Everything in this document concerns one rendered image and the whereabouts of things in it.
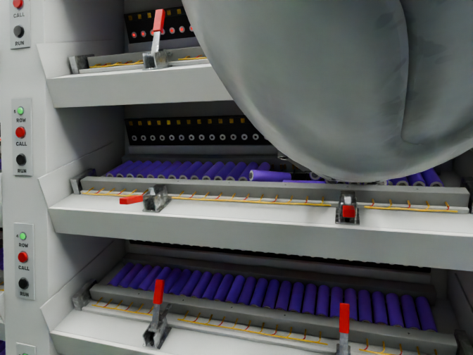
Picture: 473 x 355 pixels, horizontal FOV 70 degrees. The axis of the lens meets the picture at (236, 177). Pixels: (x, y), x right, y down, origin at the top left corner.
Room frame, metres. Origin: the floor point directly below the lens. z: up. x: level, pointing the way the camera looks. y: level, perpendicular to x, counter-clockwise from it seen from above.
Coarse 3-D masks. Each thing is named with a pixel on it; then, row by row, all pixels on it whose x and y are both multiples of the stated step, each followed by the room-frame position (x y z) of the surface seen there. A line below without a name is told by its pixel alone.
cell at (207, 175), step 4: (216, 164) 0.58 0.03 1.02; (220, 164) 0.59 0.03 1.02; (212, 168) 0.57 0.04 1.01; (216, 168) 0.57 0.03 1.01; (220, 168) 0.58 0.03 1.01; (208, 172) 0.55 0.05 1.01; (212, 172) 0.55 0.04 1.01; (216, 172) 0.56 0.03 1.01; (204, 176) 0.54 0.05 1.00; (208, 176) 0.54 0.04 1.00; (212, 176) 0.55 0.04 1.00
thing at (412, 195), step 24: (96, 192) 0.54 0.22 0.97; (120, 192) 0.53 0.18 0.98; (144, 192) 0.52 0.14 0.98; (168, 192) 0.52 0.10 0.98; (192, 192) 0.51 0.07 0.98; (216, 192) 0.49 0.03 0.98; (240, 192) 0.48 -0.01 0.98; (264, 192) 0.47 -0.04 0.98; (288, 192) 0.46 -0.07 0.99; (312, 192) 0.45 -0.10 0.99; (336, 192) 0.44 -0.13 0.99; (360, 192) 0.43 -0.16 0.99; (384, 192) 0.42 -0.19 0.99; (408, 192) 0.41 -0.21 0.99; (432, 192) 0.41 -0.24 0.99; (456, 192) 0.40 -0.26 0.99
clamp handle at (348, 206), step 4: (348, 196) 0.40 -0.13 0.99; (344, 200) 0.40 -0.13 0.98; (348, 200) 0.40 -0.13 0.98; (344, 204) 0.40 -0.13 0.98; (348, 204) 0.40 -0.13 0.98; (344, 208) 0.34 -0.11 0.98; (348, 208) 0.34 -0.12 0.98; (352, 208) 0.35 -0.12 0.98; (344, 212) 0.34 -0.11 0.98; (348, 212) 0.34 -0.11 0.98; (352, 212) 0.34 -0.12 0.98; (344, 216) 0.34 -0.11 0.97; (348, 216) 0.34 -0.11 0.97; (352, 216) 0.34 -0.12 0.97
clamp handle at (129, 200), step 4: (152, 188) 0.48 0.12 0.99; (152, 192) 0.48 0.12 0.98; (132, 196) 0.44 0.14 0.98; (136, 196) 0.44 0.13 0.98; (140, 196) 0.44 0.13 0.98; (144, 196) 0.46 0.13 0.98; (148, 196) 0.46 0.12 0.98; (152, 196) 0.47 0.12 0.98; (120, 200) 0.42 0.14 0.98; (124, 200) 0.42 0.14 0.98; (128, 200) 0.42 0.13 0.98; (132, 200) 0.43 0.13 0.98; (136, 200) 0.43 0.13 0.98; (140, 200) 0.44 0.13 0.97
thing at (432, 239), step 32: (96, 160) 0.63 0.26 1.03; (64, 192) 0.55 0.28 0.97; (64, 224) 0.53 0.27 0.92; (96, 224) 0.51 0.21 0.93; (128, 224) 0.49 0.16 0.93; (160, 224) 0.47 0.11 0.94; (192, 224) 0.46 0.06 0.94; (224, 224) 0.44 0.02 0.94; (256, 224) 0.43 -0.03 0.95; (288, 224) 0.41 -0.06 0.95; (320, 224) 0.41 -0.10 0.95; (384, 224) 0.39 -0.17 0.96; (416, 224) 0.39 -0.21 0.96; (448, 224) 0.38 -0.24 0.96; (320, 256) 0.42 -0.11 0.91; (352, 256) 0.40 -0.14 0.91; (384, 256) 0.39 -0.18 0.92; (416, 256) 0.38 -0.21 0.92; (448, 256) 0.37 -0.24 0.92
